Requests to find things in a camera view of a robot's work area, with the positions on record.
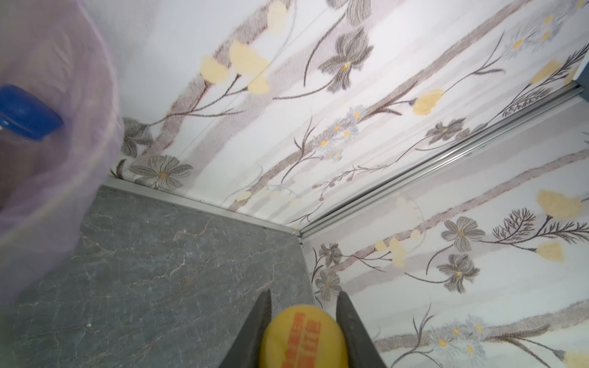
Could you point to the square clear blue cap bottle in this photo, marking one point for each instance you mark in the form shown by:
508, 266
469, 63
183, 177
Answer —
25, 115

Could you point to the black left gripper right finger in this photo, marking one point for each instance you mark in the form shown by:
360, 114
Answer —
361, 350

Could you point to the green soda bottle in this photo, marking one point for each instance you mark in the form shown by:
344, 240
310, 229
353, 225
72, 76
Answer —
303, 336

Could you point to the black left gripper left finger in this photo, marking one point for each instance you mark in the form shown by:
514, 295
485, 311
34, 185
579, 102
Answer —
246, 349

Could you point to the cream bin with pink liner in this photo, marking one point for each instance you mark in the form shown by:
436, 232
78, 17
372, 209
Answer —
54, 51

